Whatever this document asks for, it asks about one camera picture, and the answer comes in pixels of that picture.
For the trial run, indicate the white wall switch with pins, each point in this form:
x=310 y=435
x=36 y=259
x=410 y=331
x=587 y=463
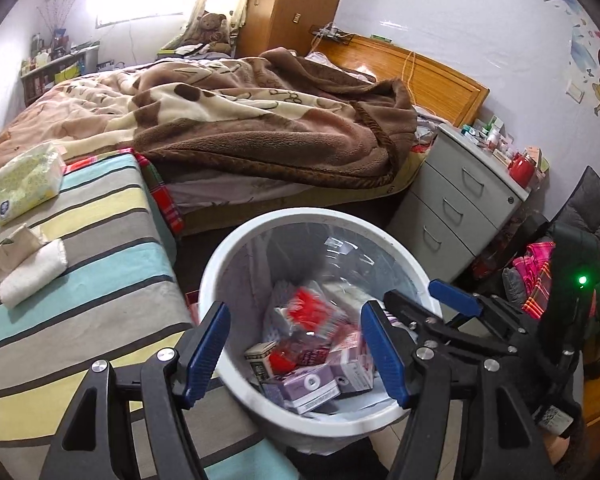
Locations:
x=575 y=94

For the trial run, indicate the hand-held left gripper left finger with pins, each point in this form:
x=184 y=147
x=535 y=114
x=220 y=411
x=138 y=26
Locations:
x=207 y=350

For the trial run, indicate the red cartoon print can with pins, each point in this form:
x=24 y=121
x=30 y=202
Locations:
x=292 y=357

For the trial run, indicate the wooden bed headboard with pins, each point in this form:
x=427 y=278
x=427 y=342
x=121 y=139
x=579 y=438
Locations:
x=440 y=80

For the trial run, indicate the pink plaid cloth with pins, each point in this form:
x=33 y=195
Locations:
x=535 y=275

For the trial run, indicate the brown fleece blanket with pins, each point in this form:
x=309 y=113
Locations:
x=260 y=125

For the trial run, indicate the cluster of small medicine boxes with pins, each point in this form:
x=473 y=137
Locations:
x=487 y=137

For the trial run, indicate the white round waste bin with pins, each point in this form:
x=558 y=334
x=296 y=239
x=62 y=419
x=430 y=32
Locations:
x=212 y=280

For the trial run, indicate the grey bedside drawer cabinet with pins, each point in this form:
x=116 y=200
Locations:
x=455 y=200

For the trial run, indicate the folded white towel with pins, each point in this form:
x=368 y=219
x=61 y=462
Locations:
x=35 y=275

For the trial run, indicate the striped table cloth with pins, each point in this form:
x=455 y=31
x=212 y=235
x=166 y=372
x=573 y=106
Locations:
x=80 y=310

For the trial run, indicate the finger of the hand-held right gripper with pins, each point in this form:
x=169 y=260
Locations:
x=420 y=317
x=455 y=297

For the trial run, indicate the red jar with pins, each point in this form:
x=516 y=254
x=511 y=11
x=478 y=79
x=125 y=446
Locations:
x=521 y=170

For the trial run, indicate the silver patterned white box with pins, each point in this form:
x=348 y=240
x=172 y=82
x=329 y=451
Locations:
x=259 y=362

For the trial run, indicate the clear plastic bin liner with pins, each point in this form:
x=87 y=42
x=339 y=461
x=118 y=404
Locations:
x=300 y=255

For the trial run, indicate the black chair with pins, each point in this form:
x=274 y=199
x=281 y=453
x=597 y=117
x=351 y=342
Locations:
x=597 y=210

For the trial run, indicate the wooden wardrobe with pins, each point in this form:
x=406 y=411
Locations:
x=295 y=5

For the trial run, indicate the dried branches in vase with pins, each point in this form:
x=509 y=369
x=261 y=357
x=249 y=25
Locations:
x=57 y=12

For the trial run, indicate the green yellow tissue pack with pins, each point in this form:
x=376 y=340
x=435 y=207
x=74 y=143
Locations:
x=27 y=182

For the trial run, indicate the red plaid cloth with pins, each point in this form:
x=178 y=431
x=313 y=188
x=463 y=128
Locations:
x=162 y=195

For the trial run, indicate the cluttered shelf with bottles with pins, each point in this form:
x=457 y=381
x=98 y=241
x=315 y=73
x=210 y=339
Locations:
x=55 y=72

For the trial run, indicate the brown teddy bear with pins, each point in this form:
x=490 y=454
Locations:
x=210 y=30

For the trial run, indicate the purple white carton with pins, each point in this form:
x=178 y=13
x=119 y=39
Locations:
x=352 y=367
x=305 y=387

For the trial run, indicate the white foam net sleeve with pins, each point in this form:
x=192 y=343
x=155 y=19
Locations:
x=277 y=310

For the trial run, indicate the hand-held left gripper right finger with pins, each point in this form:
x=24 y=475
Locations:
x=385 y=355

